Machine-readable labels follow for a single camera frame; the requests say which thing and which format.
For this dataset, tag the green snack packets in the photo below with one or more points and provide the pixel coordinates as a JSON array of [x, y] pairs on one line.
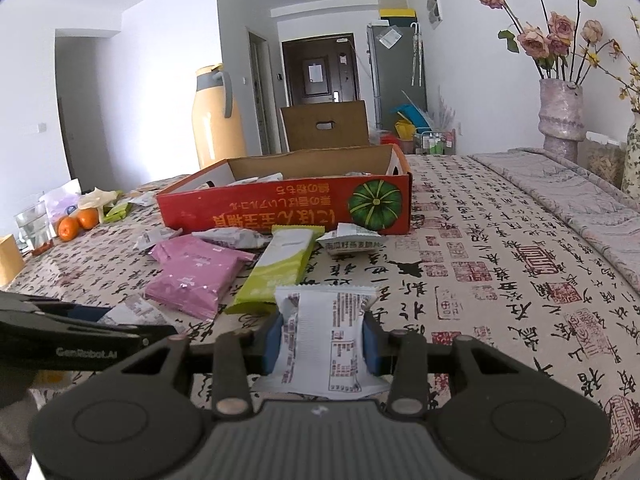
[[116, 211]]

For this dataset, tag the dried pink roses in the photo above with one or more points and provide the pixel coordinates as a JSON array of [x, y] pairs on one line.
[[532, 40]]

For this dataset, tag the grey refrigerator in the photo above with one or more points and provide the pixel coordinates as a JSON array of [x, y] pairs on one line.
[[395, 80]]

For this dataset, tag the yellow thermos jug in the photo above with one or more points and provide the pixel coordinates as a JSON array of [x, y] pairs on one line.
[[215, 125]]

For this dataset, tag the clear jar of nuts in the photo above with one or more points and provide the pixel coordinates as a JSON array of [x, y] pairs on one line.
[[602, 160]]

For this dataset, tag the yellow black box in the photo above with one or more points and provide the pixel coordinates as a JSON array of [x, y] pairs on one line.
[[397, 14]]

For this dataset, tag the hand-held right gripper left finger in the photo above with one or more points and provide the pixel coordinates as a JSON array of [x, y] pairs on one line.
[[272, 345]]

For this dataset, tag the white wall panel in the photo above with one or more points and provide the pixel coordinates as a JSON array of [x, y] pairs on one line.
[[435, 6]]

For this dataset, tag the dark brown door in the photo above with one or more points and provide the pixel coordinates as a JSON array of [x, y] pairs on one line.
[[320, 90]]

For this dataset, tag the pink textured vase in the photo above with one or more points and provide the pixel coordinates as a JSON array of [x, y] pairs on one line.
[[560, 115]]

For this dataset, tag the yellow bag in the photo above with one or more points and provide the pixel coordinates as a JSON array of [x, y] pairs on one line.
[[404, 130]]

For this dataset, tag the red gift box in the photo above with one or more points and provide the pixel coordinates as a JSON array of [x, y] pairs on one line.
[[390, 138]]

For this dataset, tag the green white snack packet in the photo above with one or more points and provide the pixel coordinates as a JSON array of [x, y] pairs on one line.
[[277, 270]]

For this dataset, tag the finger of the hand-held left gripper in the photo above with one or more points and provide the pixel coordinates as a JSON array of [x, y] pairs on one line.
[[85, 312]]

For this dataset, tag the crumpled white snack packet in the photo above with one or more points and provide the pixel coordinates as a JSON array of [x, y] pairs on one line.
[[155, 238]]

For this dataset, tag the orange cardboard box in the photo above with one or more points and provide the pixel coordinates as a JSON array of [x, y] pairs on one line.
[[280, 210]]

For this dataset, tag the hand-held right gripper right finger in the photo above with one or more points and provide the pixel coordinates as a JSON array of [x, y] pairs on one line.
[[372, 345]]

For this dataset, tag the white pink snack packet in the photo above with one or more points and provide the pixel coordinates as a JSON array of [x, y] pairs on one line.
[[125, 311]]

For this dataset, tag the folded pale quilt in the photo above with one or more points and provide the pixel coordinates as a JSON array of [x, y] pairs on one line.
[[575, 200]]

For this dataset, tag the lavender plastic bag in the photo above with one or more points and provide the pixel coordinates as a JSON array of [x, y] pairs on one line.
[[62, 199]]

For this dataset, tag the white floral vase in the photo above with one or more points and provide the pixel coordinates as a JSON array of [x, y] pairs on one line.
[[632, 160]]

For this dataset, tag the yellow blossom branches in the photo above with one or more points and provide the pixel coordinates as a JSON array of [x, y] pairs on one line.
[[631, 67]]

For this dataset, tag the blue plastic item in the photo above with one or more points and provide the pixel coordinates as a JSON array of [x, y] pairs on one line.
[[410, 115]]

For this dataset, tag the clear drinking glass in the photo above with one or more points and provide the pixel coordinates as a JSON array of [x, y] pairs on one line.
[[32, 230]]

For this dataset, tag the grey white snack packet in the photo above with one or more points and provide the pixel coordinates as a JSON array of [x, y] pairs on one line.
[[230, 238]]

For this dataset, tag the orange tangerine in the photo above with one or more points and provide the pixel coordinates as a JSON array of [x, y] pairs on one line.
[[89, 218], [67, 228]]

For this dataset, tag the white folded umbrella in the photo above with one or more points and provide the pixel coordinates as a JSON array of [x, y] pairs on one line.
[[416, 55]]

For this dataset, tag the small white snack packet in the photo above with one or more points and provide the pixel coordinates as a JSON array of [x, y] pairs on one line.
[[350, 241]]

